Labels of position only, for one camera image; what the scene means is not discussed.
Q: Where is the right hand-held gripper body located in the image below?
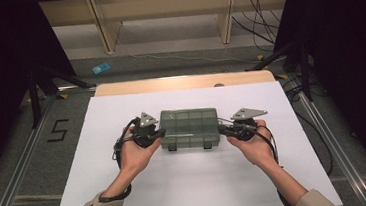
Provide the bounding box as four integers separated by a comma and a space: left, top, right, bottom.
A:
228, 106, 270, 143

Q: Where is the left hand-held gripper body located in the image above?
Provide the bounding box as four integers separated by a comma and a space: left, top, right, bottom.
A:
131, 110, 162, 150

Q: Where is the grey transparent compartment box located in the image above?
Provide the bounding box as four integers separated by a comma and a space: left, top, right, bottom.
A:
157, 105, 225, 154

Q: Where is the person's left hand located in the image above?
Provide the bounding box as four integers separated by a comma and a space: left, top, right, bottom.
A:
115, 123, 166, 180

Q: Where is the person's right hand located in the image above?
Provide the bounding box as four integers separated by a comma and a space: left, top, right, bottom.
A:
225, 117, 279, 175

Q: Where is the white table sheet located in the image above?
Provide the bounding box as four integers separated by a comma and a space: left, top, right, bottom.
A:
41, 75, 344, 206

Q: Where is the black metal stand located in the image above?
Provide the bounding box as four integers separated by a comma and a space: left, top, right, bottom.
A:
24, 59, 100, 130
242, 38, 316, 108

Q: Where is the blue card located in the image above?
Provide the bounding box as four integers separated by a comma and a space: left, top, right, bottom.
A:
91, 61, 112, 76

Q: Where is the dark curtain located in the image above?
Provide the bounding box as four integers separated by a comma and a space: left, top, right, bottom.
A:
0, 0, 88, 192
267, 0, 366, 206

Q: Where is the light wooden bench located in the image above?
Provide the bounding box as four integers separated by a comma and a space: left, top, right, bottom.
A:
39, 0, 297, 61

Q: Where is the left hand-held gripper cable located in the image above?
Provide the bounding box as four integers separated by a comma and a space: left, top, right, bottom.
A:
63, 116, 148, 206

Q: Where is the hand-held gripper cable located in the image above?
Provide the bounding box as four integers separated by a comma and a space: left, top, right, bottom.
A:
218, 111, 299, 206
63, 116, 148, 206

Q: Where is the right hand-held gripper cable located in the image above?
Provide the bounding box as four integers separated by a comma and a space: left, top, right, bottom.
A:
218, 111, 299, 206

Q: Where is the black floor cable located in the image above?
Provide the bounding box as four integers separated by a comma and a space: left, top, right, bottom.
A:
280, 72, 336, 180

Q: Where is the white floor cable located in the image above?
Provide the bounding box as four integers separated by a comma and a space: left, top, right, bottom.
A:
114, 9, 260, 77

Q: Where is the bundle of black floor cables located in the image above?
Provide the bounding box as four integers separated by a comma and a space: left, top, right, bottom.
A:
229, 0, 285, 56

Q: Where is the aluminium floor rail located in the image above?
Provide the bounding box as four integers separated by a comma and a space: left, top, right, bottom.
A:
0, 83, 109, 206
293, 84, 366, 206

